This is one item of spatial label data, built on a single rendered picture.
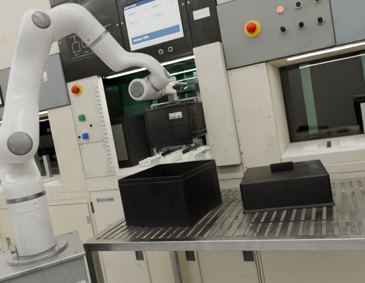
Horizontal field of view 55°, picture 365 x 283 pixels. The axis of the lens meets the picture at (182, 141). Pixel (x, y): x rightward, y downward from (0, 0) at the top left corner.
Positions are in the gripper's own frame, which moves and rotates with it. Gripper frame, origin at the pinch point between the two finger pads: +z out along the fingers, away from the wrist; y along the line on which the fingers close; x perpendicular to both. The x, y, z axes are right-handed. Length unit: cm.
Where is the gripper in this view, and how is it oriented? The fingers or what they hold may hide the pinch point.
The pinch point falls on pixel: (171, 89)
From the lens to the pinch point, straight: 163.9
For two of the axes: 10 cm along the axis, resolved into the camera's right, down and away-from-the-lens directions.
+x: -1.6, -9.8, -0.8
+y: 9.1, -1.2, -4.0
